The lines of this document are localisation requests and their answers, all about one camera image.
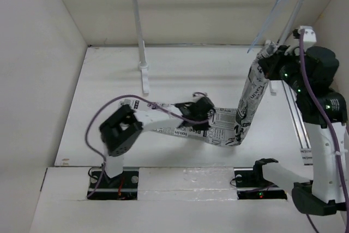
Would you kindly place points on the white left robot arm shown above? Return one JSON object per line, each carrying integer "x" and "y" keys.
{"x": 121, "y": 130}

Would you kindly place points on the light blue wire hanger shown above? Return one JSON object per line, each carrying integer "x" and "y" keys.
{"x": 275, "y": 11}

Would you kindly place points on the newspaper print trousers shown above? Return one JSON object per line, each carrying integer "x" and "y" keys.
{"x": 229, "y": 127}

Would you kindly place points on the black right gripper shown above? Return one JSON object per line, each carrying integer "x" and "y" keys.
{"x": 270, "y": 64}

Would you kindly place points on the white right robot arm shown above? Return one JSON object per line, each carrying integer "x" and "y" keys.
{"x": 310, "y": 72}

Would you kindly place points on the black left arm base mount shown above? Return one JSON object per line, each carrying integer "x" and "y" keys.
{"x": 122, "y": 187}

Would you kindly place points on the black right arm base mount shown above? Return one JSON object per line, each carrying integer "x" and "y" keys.
{"x": 251, "y": 185}

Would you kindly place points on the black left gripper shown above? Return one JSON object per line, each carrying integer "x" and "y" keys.
{"x": 203, "y": 126}

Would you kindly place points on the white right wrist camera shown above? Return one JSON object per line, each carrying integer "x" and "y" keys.
{"x": 309, "y": 35}

